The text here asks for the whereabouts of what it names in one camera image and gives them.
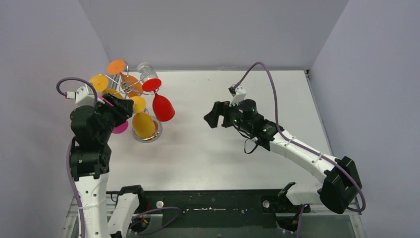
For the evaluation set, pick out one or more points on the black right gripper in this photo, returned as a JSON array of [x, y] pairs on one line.
[[221, 108]]

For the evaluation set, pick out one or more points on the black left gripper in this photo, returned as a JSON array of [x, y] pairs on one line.
[[119, 106]]

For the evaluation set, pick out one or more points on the yellow wine glass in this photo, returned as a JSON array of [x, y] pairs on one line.
[[100, 84], [144, 126]]

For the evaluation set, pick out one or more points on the red wine glass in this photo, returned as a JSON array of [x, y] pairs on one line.
[[162, 107]]

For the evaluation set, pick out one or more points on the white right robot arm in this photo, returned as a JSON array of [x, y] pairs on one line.
[[338, 181]]

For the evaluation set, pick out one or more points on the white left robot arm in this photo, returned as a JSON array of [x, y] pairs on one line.
[[88, 167]]

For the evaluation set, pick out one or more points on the pink wine glass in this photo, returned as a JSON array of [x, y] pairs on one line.
[[118, 129]]

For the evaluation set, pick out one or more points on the orange wine glass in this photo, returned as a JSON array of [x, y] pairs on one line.
[[128, 84]]

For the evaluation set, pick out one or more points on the chrome wine glass rack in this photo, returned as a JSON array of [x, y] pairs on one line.
[[114, 84]]

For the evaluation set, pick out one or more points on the clear wine glass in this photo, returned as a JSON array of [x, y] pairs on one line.
[[146, 72]]

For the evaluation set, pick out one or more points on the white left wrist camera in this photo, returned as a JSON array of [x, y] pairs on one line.
[[83, 96]]

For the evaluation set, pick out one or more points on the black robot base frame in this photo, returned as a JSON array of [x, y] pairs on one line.
[[264, 208]]

